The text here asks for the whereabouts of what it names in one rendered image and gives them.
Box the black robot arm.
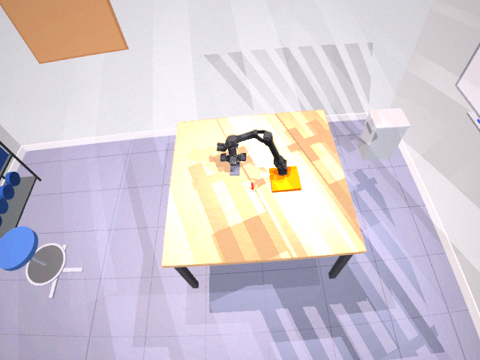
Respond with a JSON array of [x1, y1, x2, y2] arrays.
[[217, 129, 288, 176]]

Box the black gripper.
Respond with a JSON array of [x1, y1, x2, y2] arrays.
[[220, 152, 247, 162]]

